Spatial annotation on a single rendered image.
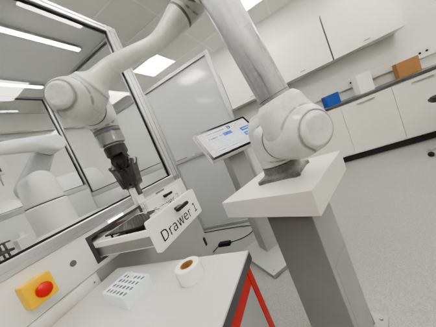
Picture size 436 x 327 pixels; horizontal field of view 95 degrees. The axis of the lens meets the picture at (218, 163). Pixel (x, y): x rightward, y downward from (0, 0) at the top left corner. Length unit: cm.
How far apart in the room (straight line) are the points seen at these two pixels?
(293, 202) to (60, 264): 80
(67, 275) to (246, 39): 95
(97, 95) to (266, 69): 48
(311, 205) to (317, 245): 28
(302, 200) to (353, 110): 299
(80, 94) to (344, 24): 381
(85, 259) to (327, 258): 91
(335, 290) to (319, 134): 65
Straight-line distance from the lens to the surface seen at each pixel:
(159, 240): 71
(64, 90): 63
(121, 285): 74
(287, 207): 69
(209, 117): 244
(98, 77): 68
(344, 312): 110
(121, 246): 86
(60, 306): 93
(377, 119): 366
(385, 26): 412
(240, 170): 168
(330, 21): 406
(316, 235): 88
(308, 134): 58
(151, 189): 119
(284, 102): 62
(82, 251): 95
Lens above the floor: 107
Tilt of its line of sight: 6 degrees down
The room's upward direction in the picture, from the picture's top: 23 degrees counter-clockwise
